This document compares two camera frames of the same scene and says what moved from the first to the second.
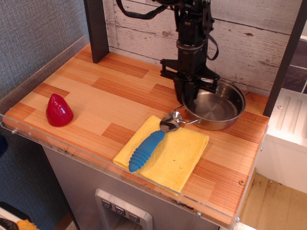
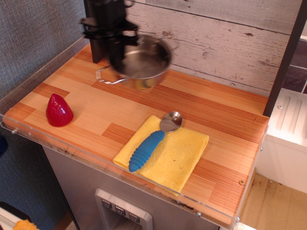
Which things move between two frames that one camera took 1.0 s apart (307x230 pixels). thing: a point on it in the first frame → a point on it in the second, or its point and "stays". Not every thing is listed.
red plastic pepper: x=58 y=112 stays
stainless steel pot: x=215 y=109 → x=145 y=61
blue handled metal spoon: x=170 y=121 stays
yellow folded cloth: x=170 y=166 stays
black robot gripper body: x=192 y=64 → x=108 y=21
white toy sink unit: x=283 y=159 stays
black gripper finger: x=191 y=91 → x=115 y=49
